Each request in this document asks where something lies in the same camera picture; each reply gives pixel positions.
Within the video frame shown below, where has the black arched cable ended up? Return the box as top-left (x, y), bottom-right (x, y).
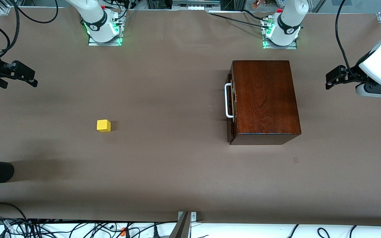
top-left (0, 202), bottom-right (29, 222)

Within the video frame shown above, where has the grey aluminium camera post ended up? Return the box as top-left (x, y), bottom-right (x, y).
top-left (169, 212), bottom-right (191, 238)

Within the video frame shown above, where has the dark brown wooden cabinet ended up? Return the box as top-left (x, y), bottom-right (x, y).
top-left (229, 60), bottom-right (302, 146)

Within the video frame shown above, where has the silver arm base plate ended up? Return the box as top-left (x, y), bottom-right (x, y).
top-left (263, 40), bottom-right (297, 50)
top-left (88, 33), bottom-right (122, 47)

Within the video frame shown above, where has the wooden drawer with white handle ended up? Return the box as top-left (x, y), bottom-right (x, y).
top-left (225, 73), bottom-right (235, 142)

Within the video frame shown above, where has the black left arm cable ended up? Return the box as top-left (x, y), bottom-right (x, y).
top-left (335, 0), bottom-right (360, 74)

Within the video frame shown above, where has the tangled black cable bundle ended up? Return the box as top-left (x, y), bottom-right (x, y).
top-left (0, 215), bottom-right (178, 238)

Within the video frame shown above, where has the yellow wooden block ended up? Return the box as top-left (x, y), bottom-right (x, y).
top-left (97, 119), bottom-right (111, 133)

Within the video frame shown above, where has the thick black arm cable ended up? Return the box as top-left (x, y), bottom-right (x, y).
top-left (1, 0), bottom-right (21, 54)

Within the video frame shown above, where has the thin black cable loop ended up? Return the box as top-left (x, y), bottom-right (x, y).
top-left (20, 0), bottom-right (59, 24)

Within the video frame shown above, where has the black cable on table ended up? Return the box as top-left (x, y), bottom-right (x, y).
top-left (209, 12), bottom-right (266, 29)

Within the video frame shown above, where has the white power strip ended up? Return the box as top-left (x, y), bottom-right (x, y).
top-left (172, 0), bottom-right (221, 11)

